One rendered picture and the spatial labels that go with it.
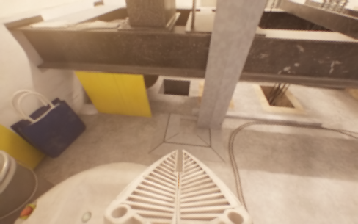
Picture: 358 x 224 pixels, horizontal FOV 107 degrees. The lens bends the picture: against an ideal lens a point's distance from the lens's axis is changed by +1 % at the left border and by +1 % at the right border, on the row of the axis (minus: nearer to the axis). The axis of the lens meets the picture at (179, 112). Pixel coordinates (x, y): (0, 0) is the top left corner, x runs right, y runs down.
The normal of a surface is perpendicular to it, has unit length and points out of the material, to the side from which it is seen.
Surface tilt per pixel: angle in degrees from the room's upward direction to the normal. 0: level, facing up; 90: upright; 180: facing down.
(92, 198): 0
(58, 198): 0
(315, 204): 0
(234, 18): 90
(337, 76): 90
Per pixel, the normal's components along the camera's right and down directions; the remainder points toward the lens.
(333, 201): 0.00, -0.70
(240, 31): 0.10, 0.71
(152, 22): -0.12, 0.71
